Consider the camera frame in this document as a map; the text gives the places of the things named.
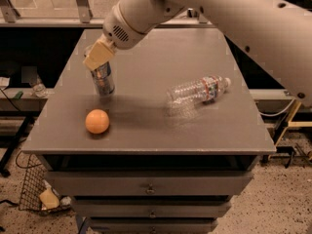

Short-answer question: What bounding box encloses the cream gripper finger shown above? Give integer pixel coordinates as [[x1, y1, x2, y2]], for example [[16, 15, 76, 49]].
[[83, 39, 115, 71]]

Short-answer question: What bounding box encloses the orange fruit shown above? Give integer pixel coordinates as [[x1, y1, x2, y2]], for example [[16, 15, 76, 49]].
[[85, 109, 109, 135]]

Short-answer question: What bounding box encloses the yellow metal stand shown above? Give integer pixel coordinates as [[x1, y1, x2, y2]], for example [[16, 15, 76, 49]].
[[273, 100, 312, 146]]

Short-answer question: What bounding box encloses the small water bottle background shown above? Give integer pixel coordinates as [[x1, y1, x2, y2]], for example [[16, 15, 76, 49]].
[[30, 76, 48, 98]]

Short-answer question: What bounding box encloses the yellow sponge in basket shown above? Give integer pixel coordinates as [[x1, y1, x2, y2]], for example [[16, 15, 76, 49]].
[[39, 188, 59, 210]]

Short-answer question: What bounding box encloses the clear plastic water bottle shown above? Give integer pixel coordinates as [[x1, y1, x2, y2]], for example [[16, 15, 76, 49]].
[[167, 75, 231, 106]]

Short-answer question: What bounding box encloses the grey metal rail frame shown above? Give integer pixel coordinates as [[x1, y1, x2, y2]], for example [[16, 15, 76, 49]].
[[0, 0, 215, 29]]

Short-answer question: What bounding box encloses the green object on shelf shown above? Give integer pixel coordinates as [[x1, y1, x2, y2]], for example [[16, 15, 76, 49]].
[[13, 91, 23, 99]]

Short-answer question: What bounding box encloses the black wire basket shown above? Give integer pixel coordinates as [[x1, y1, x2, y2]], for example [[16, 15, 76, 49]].
[[19, 155, 71, 215]]

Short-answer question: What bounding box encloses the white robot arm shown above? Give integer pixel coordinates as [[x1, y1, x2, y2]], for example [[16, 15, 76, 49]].
[[84, 0, 312, 106]]

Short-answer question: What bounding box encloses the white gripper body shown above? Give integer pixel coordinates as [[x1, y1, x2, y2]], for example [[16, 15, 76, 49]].
[[103, 0, 153, 50]]

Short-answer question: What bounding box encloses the grey drawer cabinet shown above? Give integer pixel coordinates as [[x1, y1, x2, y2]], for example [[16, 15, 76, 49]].
[[23, 28, 275, 234]]

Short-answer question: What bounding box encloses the silver redbull can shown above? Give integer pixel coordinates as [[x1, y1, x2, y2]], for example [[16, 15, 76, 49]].
[[85, 44, 116, 97]]

